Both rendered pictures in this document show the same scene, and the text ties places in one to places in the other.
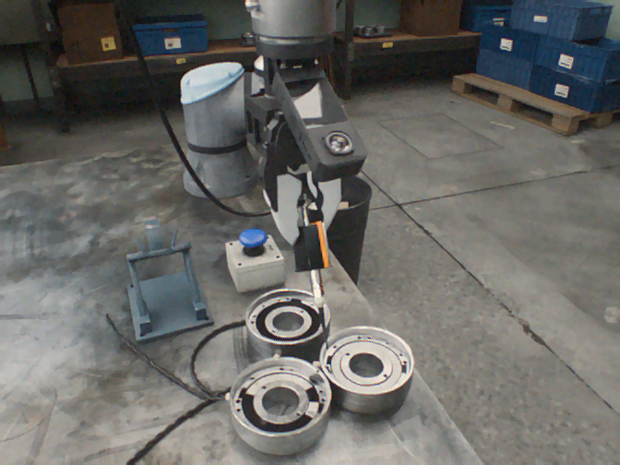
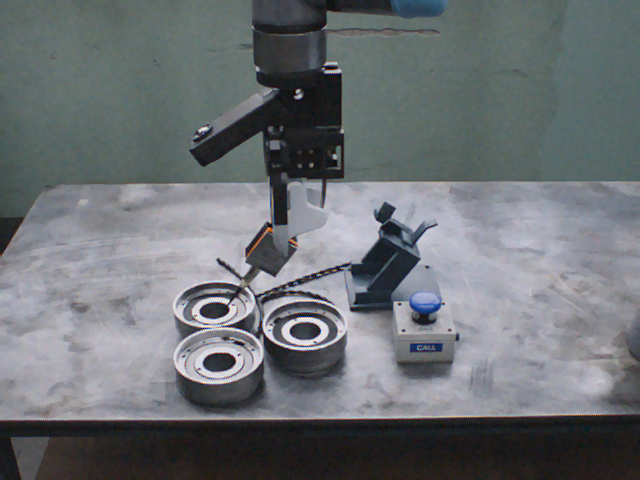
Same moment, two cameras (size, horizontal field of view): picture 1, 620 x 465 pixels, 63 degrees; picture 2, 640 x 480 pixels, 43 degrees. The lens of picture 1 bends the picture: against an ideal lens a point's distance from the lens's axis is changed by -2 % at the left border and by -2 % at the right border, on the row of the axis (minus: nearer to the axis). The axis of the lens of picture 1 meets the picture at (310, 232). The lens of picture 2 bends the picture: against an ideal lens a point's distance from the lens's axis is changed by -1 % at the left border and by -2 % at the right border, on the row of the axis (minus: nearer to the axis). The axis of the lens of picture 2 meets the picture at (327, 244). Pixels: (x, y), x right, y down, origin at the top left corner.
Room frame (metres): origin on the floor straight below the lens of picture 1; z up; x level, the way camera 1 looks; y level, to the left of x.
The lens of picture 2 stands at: (0.79, -0.75, 1.45)
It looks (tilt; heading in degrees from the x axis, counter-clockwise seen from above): 31 degrees down; 109
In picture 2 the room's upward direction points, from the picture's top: straight up
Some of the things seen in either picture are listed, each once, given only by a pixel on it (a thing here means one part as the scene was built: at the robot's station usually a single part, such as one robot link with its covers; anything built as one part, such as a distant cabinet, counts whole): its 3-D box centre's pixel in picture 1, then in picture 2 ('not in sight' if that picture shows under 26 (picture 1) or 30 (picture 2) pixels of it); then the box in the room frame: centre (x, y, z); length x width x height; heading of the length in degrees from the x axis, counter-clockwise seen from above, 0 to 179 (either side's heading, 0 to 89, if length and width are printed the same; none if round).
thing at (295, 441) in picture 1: (280, 406); (214, 315); (0.37, 0.03, 0.82); 0.10 x 0.10 x 0.04
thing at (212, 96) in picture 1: (218, 102); not in sight; (0.96, 0.18, 0.97); 0.13 x 0.12 x 0.14; 94
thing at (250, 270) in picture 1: (254, 260); (427, 330); (0.64, 0.08, 0.82); 0.08 x 0.07 x 0.05; 20
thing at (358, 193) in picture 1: (324, 238); not in sight; (1.68, -0.05, 0.21); 0.34 x 0.34 x 0.43
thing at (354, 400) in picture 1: (365, 370); (219, 367); (0.42, -0.06, 0.82); 0.10 x 0.10 x 0.04
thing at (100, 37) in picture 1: (90, 29); not in sight; (3.76, 1.53, 0.64); 0.49 x 0.40 x 0.37; 115
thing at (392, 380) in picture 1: (365, 370); (219, 368); (0.42, -0.06, 0.82); 0.08 x 0.08 x 0.02
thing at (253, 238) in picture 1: (254, 247); (424, 313); (0.63, 0.08, 0.85); 0.04 x 0.04 x 0.05
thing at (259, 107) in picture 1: (292, 98); (299, 121); (0.50, 0.02, 1.11); 0.09 x 0.08 x 0.12; 27
